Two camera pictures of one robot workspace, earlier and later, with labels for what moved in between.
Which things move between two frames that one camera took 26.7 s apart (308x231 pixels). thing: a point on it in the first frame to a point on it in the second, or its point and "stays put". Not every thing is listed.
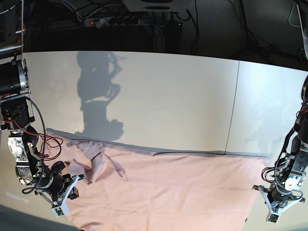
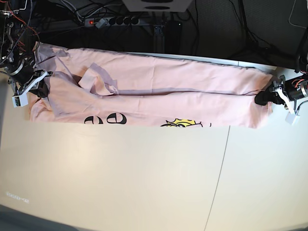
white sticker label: [13, 196] stays put
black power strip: [112, 21] stays put
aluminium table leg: [159, 38] stays put
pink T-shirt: [125, 187] to [114, 88]
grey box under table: [155, 6] stays put
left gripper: [277, 194] to [272, 95]
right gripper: [56, 184] to [24, 72]
